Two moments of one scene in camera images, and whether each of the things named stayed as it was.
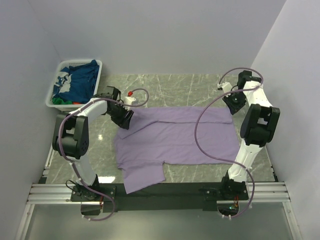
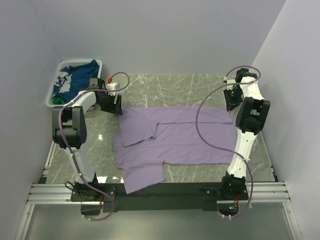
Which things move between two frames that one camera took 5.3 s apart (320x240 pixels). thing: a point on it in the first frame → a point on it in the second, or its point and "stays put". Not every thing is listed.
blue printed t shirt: [76, 83] stays put
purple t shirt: [158, 136] stays put
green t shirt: [58, 101] stays put
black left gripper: [123, 122] → [115, 108]
